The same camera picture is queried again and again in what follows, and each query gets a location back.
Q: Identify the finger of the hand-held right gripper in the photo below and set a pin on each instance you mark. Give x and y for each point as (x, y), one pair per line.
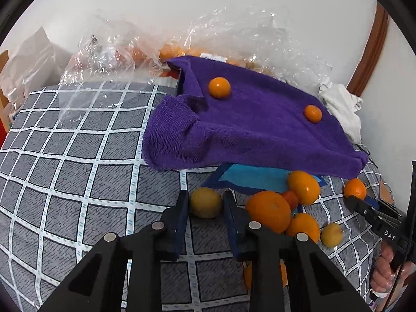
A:
(388, 208)
(359, 205)

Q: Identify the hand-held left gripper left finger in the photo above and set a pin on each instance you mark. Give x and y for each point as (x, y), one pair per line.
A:
(181, 230)

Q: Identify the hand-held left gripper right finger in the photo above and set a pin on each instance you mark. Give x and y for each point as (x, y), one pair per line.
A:
(230, 226)

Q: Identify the orange mandarin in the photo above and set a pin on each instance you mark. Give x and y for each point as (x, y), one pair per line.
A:
(304, 227)
(219, 87)
(304, 187)
(313, 113)
(248, 276)
(355, 188)

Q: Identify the small yellow lemon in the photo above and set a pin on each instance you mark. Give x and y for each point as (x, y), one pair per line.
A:
(331, 235)

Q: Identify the large orange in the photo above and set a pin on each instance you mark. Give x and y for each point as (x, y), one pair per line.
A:
(269, 211)

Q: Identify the small red-orange mandarin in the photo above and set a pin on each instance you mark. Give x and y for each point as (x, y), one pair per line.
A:
(291, 199)

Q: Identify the person's right hand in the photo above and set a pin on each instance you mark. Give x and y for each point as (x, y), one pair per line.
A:
(385, 281)

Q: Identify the white cloth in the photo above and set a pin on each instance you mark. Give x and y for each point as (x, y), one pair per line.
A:
(343, 107)

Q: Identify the purple towel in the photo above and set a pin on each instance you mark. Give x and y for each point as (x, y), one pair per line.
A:
(260, 126)

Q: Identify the grey checked blanket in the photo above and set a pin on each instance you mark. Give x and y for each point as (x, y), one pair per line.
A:
(81, 169)

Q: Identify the red and white box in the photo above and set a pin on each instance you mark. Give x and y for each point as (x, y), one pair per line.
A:
(167, 76)

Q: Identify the pile of bagged mandarins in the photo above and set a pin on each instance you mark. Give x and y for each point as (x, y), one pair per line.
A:
(167, 53)

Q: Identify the white plastic bag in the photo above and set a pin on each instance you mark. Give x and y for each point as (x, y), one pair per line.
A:
(32, 61)

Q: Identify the brown cardboard piece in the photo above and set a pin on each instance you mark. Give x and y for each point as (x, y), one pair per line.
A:
(3, 63)

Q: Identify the brown wooden door frame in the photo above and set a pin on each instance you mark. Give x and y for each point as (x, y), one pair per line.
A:
(370, 48)

